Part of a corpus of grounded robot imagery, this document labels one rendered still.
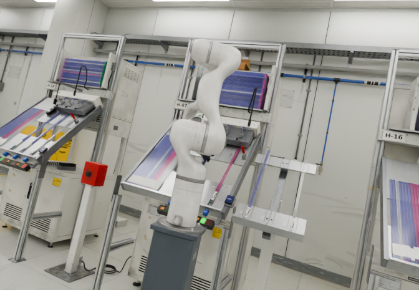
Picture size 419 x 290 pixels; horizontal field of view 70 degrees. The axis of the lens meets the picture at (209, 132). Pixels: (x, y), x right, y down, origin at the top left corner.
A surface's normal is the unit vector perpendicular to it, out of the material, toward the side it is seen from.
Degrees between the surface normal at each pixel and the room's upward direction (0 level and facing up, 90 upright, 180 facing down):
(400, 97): 90
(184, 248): 90
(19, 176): 90
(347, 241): 90
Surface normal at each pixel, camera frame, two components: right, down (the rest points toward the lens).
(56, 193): -0.36, -0.15
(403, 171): -0.11, -0.80
